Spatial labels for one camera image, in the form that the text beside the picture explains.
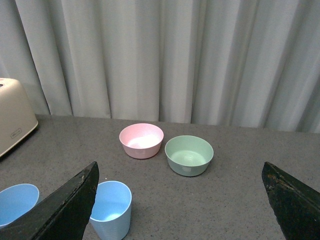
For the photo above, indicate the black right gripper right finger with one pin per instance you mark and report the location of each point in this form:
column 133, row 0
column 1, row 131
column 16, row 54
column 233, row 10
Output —
column 295, row 204

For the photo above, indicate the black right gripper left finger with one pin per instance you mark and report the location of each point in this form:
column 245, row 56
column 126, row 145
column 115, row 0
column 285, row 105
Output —
column 63, row 215

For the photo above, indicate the light blue plastic cup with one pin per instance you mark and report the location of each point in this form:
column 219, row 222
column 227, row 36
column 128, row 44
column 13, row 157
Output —
column 111, row 212

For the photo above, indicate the cream toaster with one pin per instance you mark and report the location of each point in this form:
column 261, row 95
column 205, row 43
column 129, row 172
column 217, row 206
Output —
column 17, row 118

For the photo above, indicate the pink plastic bowl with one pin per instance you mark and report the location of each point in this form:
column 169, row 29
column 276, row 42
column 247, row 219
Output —
column 141, row 140

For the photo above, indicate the green plastic bowl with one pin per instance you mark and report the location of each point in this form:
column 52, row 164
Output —
column 188, row 155

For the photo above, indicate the grey curtain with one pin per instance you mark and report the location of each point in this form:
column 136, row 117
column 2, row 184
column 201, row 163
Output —
column 245, row 63

